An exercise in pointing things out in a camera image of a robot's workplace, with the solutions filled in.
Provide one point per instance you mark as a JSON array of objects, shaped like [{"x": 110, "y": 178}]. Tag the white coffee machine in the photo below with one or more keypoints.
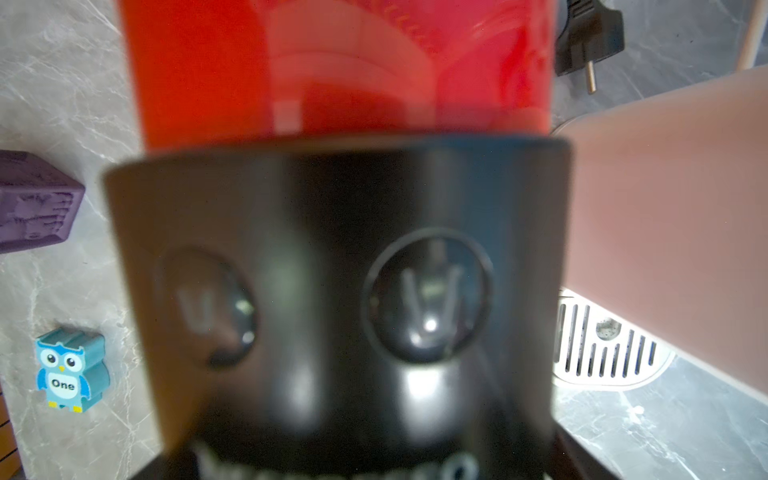
[{"x": 668, "y": 220}]

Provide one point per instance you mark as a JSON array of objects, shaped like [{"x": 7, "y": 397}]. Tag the blue owl toy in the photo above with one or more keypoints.
[{"x": 73, "y": 373}]

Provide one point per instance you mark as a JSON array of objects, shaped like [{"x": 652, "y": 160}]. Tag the black power plug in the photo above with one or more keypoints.
[{"x": 587, "y": 32}]

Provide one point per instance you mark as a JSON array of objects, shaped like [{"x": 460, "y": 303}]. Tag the purple block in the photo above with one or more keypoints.
[{"x": 39, "y": 203}]

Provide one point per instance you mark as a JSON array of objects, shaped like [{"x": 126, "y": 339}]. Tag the red coffee machine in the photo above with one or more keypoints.
[{"x": 344, "y": 244}]

